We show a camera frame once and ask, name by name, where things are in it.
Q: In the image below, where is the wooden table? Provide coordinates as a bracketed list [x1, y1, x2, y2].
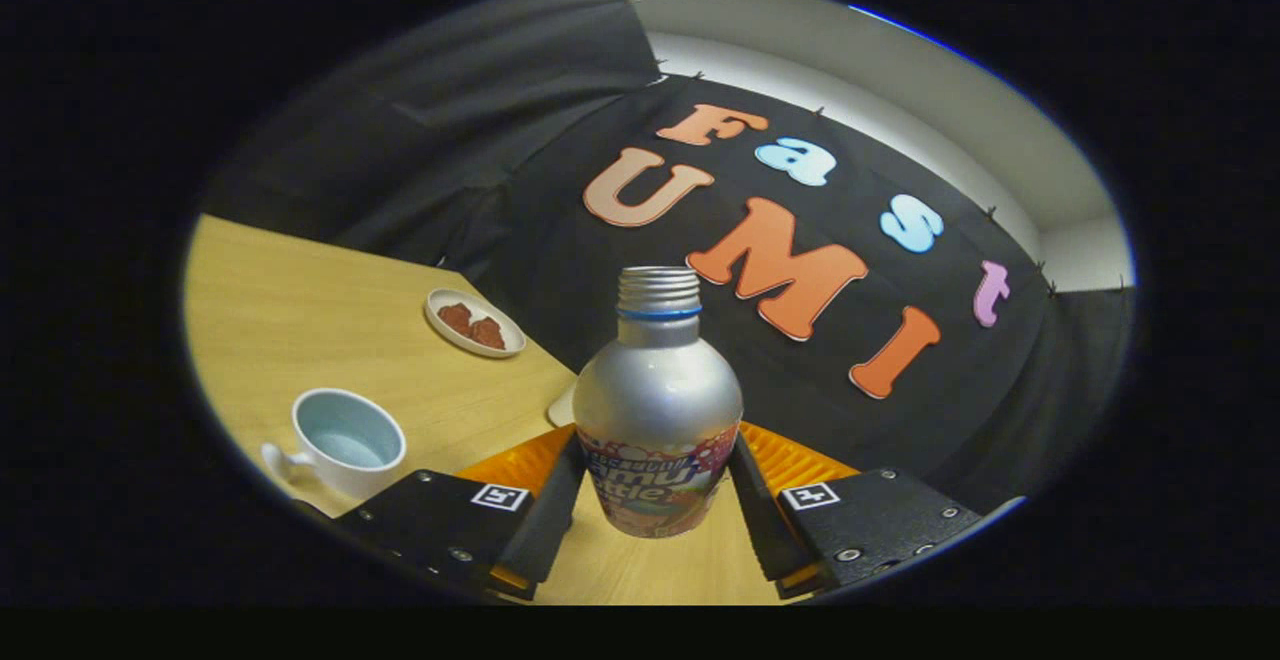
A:
[183, 215, 801, 606]

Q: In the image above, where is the silver juice bottle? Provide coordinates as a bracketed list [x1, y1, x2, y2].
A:
[572, 266, 744, 539]

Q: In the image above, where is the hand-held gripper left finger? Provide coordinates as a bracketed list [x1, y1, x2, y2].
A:
[340, 427, 586, 601]

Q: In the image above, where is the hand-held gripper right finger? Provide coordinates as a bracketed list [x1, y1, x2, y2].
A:
[735, 423, 986, 598]

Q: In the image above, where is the white cup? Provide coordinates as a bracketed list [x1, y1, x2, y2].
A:
[262, 388, 408, 501]

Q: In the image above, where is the white round plate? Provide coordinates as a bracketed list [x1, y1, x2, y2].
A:
[425, 288, 527, 358]

